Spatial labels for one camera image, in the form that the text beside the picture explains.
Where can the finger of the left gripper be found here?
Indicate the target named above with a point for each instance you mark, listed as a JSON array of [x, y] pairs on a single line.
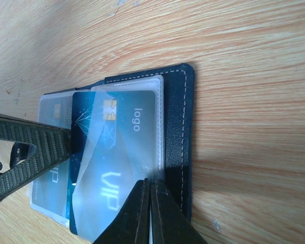
[[52, 147]]

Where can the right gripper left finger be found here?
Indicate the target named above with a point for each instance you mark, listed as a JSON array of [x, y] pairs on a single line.
[[131, 225]]

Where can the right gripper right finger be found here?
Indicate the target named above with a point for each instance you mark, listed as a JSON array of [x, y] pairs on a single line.
[[169, 225]]

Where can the blue VIP card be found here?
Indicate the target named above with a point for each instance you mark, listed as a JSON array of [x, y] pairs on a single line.
[[113, 146], [49, 191]]

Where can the navy blue card holder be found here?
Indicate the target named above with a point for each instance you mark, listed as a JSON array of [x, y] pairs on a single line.
[[179, 83]]

